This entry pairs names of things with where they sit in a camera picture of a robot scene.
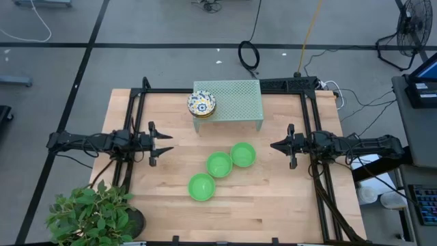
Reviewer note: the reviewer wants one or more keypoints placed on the green potted plant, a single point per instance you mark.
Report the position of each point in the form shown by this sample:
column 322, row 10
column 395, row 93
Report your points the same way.
column 92, row 218

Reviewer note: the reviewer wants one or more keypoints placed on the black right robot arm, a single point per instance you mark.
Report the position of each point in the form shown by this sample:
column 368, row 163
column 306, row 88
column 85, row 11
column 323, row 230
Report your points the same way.
column 358, row 145

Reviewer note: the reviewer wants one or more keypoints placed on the black monitor with blue screen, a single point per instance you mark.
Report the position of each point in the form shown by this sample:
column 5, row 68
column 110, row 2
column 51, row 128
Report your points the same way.
column 428, row 71

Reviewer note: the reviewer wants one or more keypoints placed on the white sheet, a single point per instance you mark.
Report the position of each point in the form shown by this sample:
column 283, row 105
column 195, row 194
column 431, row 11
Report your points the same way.
column 375, row 182

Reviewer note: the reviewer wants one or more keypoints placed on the grey keyboard desk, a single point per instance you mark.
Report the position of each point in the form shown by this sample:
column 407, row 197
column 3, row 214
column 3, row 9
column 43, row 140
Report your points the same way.
column 425, row 235

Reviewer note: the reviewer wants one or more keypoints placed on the black floor object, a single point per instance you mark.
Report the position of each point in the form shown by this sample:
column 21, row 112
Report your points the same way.
column 4, row 114

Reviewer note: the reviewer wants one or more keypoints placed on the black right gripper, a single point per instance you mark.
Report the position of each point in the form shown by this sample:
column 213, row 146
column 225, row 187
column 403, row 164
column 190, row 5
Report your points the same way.
column 302, row 143

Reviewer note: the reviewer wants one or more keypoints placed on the grey metal foot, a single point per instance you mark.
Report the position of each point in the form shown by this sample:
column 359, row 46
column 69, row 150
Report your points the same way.
column 15, row 81

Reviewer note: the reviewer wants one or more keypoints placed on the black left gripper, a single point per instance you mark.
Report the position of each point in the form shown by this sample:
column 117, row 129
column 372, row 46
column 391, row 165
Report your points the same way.
column 145, row 143

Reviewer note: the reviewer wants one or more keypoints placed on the black aluminium table frame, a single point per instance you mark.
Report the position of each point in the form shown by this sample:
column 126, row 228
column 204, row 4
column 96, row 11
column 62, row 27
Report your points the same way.
column 164, row 91

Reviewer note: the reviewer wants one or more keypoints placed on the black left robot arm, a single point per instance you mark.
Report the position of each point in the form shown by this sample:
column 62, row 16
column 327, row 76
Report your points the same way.
column 102, row 141

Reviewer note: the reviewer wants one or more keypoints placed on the grey metal base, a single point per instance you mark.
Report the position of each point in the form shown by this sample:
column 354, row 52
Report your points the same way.
column 41, row 2

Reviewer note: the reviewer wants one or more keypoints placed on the white round container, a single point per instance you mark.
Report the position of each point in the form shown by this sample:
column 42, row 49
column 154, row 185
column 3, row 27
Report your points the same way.
column 367, row 195
column 392, row 200

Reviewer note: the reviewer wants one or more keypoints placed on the black desk bar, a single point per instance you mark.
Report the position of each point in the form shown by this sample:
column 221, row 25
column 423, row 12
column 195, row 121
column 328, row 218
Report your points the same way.
column 370, row 169

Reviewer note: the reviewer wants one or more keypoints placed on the black keyboard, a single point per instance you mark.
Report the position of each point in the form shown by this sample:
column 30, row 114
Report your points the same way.
column 425, row 205

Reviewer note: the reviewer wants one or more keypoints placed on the black floor fan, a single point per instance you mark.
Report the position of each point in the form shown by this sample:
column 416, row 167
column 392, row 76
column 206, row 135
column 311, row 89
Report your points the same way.
column 419, row 24

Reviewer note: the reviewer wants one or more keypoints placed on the green plastic bowl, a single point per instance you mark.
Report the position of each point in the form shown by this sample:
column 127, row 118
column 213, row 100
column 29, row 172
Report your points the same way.
column 219, row 164
column 243, row 154
column 201, row 187

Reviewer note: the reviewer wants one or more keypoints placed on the pale green perforated metal shelf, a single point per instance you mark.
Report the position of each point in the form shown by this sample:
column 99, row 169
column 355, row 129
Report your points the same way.
column 239, row 99

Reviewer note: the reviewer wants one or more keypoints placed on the black device with white labels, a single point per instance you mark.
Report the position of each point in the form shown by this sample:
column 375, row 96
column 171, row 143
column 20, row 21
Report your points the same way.
column 414, row 100

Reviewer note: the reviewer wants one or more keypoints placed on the black table clamp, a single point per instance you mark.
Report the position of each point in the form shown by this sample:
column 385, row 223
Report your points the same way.
column 175, row 241
column 275, row 242

